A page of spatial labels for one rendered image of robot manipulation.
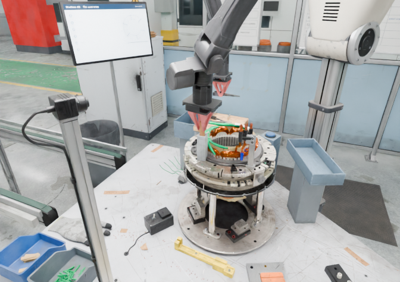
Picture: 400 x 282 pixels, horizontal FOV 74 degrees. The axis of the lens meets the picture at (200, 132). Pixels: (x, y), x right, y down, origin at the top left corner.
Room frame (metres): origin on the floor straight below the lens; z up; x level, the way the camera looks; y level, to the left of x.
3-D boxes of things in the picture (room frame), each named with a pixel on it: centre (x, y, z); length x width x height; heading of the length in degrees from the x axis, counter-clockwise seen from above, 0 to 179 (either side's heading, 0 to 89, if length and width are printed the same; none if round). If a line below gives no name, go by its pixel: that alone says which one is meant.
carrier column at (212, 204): (0.70, -0.04, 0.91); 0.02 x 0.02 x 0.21
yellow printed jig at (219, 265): (0.61, -0.01, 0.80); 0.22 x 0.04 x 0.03; 61
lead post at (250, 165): (0.69, -0.16, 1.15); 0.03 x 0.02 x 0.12; 61
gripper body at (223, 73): (1.15, -0.10, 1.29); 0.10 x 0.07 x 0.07; 155
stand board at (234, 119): (1.11, -0.10, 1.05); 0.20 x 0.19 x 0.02; 65
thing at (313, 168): (0.82, -0.41, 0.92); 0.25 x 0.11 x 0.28; 1
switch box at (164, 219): (0.76, 0.16, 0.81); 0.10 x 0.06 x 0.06; 124
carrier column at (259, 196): (0.75, -0.22, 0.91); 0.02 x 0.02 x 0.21
